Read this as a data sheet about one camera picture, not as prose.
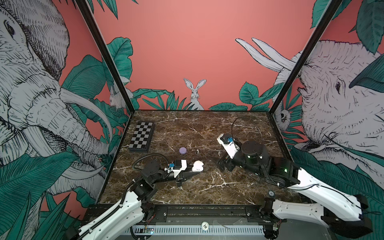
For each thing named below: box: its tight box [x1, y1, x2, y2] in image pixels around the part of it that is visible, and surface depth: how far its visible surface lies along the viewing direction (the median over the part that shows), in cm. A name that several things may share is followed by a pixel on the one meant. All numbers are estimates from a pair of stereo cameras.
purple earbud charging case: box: [179, 147, 187, 155], surface depth 99 cm
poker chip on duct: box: [201, 221, 210, 231], surface depth 72 cm
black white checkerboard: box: [128, 121, 156, 153], surface depth 101 cm
